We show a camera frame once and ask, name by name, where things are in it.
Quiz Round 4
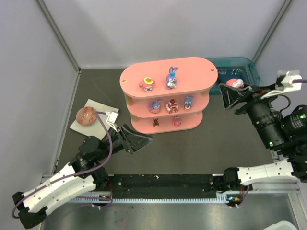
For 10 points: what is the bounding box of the white square plate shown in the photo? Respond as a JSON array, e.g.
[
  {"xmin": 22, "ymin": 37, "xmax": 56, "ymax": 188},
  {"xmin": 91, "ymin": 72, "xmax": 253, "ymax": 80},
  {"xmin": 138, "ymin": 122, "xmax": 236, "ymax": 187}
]
[{"xmin": 70, "ymin": 99, "xmax": 119, "ymax": 140}]

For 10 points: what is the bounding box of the purple bunny striped shirt toy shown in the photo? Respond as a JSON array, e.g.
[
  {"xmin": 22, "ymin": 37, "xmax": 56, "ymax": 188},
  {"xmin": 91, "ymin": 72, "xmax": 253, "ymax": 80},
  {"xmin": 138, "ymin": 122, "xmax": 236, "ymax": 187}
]
[{"xmin": 166, "ymin": 67, "xmax": 179, "ymax": 90}]

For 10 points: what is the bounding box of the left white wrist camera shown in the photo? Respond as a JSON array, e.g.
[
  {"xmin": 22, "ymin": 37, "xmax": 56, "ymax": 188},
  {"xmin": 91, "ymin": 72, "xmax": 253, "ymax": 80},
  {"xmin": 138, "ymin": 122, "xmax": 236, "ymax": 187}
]
[{"xmin": 106, "ymin": 111, "xmax": 119, "ymax": 132}]

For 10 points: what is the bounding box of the pink three-tier toy shelf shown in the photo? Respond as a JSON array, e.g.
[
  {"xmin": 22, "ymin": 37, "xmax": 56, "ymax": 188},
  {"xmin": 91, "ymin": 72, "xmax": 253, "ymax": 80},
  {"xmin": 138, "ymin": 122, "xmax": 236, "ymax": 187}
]
[{"xmin": 119, "ymin": 57, "xmax": 218, "ymax": 134}]

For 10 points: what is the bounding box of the white slotted cable duct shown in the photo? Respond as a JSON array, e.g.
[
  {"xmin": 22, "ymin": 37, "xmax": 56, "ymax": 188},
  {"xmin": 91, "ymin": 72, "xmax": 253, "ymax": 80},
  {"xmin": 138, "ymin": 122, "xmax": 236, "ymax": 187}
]
[{"xmin": 68, "ymin": 193, "xmax": 242, "ymax": 204}]

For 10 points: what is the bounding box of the small brown bear toy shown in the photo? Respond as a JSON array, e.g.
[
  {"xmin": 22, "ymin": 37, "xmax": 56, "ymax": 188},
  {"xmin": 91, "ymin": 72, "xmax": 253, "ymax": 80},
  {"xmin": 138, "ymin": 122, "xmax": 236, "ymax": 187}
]
[{"xmin": 153, "ymin": 118, "xmax": 159, "ymax": 127}]

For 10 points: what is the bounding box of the pink figure toy on shelf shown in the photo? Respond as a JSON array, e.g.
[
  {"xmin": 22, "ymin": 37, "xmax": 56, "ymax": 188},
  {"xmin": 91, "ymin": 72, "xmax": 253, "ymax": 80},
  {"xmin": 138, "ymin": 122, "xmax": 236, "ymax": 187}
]
[{"xmin": 172, "ymin": 116, "xmax": 182, "ymax": 127}]

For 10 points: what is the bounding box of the red strawberry cake toy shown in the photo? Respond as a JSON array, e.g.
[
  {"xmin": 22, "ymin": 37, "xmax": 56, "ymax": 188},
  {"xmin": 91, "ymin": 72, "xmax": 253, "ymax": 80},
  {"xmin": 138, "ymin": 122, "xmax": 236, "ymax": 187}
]
[{"xmin": 166, "ymin": 99, "xmax": 179, "ymax": 114}]

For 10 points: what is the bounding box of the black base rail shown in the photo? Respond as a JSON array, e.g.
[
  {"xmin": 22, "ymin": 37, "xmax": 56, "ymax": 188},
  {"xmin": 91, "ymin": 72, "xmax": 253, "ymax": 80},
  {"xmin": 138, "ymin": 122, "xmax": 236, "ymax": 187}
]
[{"xmin": 96, "ymin": 174, "xmax": 229, "ymax": 198}]

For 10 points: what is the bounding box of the red patterned bowl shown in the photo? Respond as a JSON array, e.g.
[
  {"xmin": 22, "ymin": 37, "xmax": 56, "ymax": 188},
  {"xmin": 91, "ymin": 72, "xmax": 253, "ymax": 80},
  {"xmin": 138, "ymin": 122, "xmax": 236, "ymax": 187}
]
[{"xmin": 75, "ymin": 106, "xmax": 97, "ymax": 126}]

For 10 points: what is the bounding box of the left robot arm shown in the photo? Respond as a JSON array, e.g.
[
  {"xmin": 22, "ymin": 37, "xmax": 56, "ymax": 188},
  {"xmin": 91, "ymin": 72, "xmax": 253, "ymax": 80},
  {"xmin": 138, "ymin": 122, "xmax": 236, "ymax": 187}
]
[{"xmin": 12, "ymin": 125, "xmax": 154, "ymax": 229}]

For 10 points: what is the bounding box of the purple bunny head toy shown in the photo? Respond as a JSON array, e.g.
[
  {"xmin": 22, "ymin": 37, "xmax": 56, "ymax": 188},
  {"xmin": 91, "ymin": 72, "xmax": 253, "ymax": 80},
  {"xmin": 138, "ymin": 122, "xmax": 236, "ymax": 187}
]
[{"xmin": 149, "ymin": 99, "xmax": 163, "ymax": 114}]

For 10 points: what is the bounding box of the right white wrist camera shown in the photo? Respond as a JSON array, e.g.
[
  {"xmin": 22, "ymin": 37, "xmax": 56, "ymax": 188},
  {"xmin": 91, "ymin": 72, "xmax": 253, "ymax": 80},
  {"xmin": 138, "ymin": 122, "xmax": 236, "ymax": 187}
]
[{"xmin": 261, "ymin": 70, "xmax": 307, "ymax": 99}]

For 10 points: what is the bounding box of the teal plastic bin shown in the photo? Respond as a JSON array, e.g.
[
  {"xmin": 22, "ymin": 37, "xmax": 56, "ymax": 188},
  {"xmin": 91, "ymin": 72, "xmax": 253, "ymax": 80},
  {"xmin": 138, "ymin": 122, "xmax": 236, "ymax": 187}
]
[{"xmin": 208, "ymin": 57, "xmax": 260, "ymax": 95}]

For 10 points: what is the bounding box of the pink doll green bow toy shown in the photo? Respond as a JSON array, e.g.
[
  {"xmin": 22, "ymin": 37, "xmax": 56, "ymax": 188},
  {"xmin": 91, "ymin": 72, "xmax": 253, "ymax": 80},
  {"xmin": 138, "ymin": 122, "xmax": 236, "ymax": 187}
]
[{"xmin": 139, "ymin": 77, "xmax": 155, "ymax": 92}]

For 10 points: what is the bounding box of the purple long-ear bunny toy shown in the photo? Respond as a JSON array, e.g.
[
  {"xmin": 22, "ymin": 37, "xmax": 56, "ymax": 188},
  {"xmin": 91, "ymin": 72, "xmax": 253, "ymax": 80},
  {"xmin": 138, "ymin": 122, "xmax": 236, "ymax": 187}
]
[{"xmin": 183, "ymin": 95, "xmax": 194, "ymax": 111}]

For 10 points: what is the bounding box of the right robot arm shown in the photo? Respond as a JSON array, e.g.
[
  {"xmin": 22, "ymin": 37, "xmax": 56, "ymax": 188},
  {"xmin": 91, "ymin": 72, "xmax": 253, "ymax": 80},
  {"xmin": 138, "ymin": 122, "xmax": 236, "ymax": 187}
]
[{"xmin": 219, "ymin": 83, "xmax": 307, "ymax": 192}]

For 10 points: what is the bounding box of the pink bonnet melody toy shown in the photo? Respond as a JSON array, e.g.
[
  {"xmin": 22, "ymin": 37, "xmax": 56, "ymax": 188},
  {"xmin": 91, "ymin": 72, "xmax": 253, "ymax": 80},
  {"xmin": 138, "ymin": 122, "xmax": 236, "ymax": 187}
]
[{"xmin": 226, "ymin": 78, "xmax": 244, "ymax": 88}]

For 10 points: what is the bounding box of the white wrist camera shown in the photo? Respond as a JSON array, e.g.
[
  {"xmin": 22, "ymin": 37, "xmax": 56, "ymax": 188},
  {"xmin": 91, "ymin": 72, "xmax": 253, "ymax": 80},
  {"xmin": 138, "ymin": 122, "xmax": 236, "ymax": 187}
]
[
  {"xmin": 261, "ymin": 70, "xmax": 307, "ymax": 99},
  {"xmin": 106, "ymin": 111, "xmax": 119, "ymax": 132}
]

